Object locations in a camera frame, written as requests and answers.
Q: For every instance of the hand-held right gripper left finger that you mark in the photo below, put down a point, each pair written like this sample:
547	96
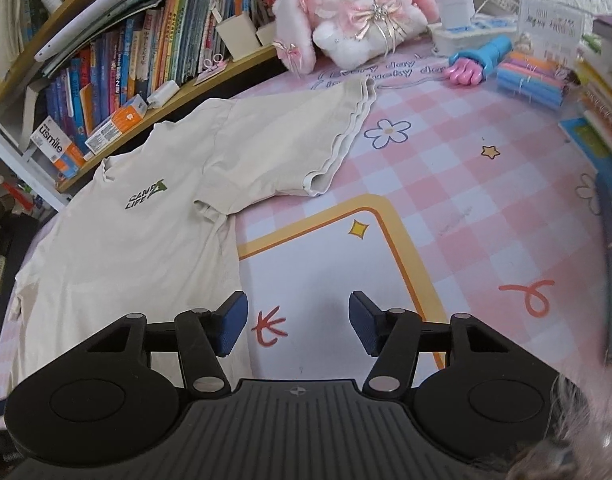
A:
232	322

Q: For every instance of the wooden white bookshelf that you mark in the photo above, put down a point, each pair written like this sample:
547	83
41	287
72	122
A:
201	85

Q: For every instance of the cream pen holder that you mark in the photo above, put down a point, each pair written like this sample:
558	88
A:
238	35

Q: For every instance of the cream t-shirt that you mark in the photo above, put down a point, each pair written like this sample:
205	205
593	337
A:
136	260

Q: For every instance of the pink hand-shaped toy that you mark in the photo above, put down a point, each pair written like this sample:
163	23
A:
490	52

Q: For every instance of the orange white carton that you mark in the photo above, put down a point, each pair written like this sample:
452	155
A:
116	122

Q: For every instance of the white power strip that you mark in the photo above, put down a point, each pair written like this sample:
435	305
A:
465	35

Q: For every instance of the stack of flat folders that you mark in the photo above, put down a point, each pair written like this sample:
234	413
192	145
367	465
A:
101	25

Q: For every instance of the stack of notebooks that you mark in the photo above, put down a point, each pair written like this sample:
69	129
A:
600	90

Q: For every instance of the clear printed card stand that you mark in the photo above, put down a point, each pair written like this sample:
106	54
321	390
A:
550	25

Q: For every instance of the white wrapped packet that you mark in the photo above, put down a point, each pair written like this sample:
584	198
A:
163	92

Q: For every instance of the pink scissors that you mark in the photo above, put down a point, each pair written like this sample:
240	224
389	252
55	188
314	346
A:
211	65

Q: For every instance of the row of colourful books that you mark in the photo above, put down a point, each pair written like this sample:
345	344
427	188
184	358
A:
151	50

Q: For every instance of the small cream box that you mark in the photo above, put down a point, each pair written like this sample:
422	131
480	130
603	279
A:
267	34

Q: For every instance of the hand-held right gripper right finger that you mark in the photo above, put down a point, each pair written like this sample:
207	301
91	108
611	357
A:
363	322

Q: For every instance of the tall white orange box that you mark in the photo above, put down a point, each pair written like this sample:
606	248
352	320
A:
51	145

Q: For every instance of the white pink plush bunny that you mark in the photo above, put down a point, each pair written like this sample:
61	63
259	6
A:
356	25

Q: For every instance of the pack of coloured pens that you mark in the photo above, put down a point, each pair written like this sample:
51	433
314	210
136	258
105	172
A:
530	80

